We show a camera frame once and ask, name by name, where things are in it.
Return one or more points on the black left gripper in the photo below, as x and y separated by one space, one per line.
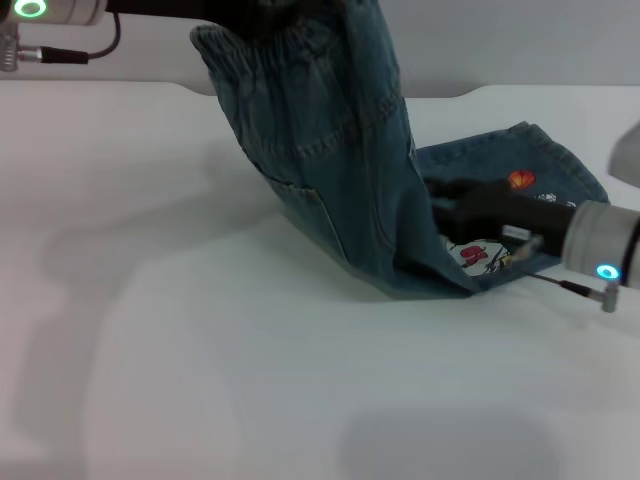
175 5

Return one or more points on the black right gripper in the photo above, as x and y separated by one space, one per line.
510 215

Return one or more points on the blue denim shorts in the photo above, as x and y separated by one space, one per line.
310 100

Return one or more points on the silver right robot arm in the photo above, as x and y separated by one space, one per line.
595 235

